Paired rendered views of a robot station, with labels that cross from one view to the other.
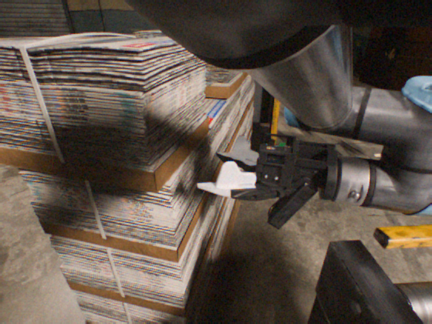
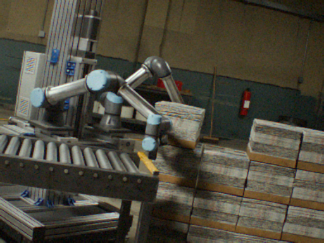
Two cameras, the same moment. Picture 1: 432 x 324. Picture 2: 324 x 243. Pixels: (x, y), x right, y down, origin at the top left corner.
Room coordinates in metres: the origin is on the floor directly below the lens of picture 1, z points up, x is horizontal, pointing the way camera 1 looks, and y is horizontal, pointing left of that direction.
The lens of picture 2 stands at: (-0.06, -2.88, 1.29)
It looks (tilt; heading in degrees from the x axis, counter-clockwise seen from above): 6 degrees down; 81
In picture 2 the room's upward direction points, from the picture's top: 10 degrees clockwise
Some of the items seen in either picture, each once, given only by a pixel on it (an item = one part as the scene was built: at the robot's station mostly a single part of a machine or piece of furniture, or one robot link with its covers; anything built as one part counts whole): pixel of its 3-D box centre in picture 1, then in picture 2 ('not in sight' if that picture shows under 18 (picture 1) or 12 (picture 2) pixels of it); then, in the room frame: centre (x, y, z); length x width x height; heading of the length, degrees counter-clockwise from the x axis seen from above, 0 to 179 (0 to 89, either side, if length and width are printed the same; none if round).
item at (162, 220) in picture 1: (189, 183); (235, 217); (1.00, 0.13, 0.42); 1.17 x 0.39 x 0.83; 166
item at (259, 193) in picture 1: (255, 187); not in sight; (0.34, -0.06, 0.86); 0.09 x 0.05 x 0.02; 101
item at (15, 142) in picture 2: not in sight; (12, 149); (-0.37, -0.49, 0.77); 0.47 x 0.05 x 0.05; 94
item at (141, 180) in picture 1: (155, 143); (173, 139); (0.51, 0.14, 0.86); 0.29 x 0.16 x 0.04; 164
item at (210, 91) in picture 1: (194, 82); (269, 155); (1.14, 0.10, 0.86); 0.38 x 0.29 x 0.04; 75
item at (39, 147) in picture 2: not in sight; (38, 153); (-0.24, -0.49, 0.77); 0.47 x 0.05 x 0.05; 94
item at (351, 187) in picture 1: (345, 180); not in sight; (0.33, -0.20, 0.87); 0.08 x 0.05 x 0.08; 164
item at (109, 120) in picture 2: not in sight; (111, 119); (0.14, 0.55, 0.87); 0.15 x 0.15 x 0.10
